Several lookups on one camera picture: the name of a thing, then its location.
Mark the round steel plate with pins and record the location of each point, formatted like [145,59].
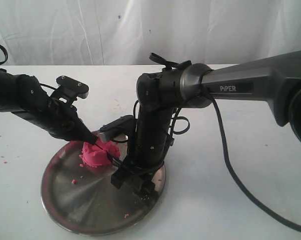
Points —
[82,199]

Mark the pink play dough lump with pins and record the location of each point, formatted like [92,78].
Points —
[96,155]

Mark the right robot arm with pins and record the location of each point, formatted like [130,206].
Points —
[161,95]

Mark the black knife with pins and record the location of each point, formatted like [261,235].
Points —
[106,157]

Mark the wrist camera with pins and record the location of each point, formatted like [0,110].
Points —
[72,87]
[123,125]

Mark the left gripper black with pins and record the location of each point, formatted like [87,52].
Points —
[59,119]

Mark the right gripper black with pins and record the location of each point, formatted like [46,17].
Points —
[150,145]

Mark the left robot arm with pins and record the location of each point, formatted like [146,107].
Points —
[23,96]

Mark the white backdrop sheet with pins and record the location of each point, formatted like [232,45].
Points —
[125,32]

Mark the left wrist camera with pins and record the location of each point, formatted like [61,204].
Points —
[72,87]

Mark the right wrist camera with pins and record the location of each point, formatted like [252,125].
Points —
[123,125]

